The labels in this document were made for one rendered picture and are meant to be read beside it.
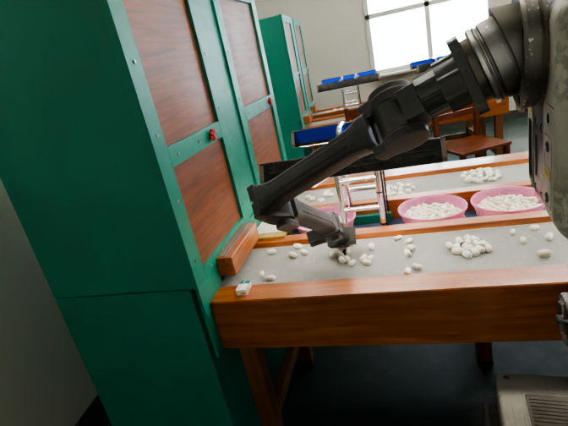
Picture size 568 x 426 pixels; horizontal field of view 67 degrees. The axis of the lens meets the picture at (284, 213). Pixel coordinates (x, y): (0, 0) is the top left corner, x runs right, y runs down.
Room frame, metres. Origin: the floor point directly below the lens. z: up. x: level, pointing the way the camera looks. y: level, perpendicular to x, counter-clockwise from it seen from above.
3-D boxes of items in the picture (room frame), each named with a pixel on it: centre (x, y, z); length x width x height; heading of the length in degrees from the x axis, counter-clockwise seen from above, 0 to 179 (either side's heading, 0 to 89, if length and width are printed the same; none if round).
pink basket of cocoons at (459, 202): (1.58, -0.59, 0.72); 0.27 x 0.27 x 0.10
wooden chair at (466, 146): (3.42, -1.65, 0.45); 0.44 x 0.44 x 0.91; 7
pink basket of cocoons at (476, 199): (1.50, -0.86, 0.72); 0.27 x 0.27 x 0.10
